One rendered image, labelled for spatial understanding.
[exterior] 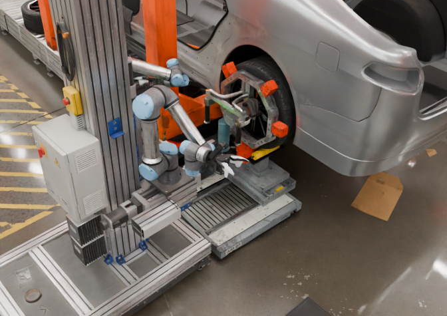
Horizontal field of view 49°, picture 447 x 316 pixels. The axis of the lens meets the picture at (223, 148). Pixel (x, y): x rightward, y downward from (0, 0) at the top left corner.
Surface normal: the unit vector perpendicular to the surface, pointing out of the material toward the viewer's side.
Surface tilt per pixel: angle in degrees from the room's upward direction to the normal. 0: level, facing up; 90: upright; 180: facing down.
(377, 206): 2
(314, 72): 90
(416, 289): 0
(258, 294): 0
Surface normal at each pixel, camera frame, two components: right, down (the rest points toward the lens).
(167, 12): 0.64, 0.47
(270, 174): 0.03, -0.80
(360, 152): -0.41, 0.61
